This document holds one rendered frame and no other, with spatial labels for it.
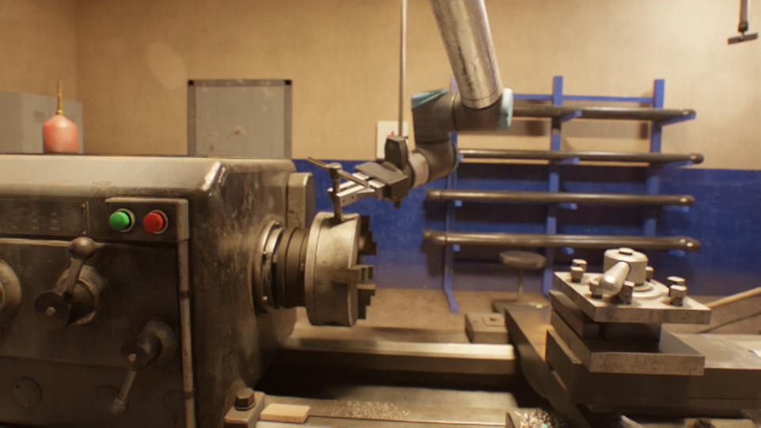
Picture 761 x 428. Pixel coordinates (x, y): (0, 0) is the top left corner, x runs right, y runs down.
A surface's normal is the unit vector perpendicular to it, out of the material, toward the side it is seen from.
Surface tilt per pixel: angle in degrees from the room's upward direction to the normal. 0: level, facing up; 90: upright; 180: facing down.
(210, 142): 90
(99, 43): 90
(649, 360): 90
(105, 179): 45
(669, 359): 90
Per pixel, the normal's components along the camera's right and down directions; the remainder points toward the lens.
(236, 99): -0.06, 0.07
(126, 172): -0.03, -0.65
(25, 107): 1.00, 0.03
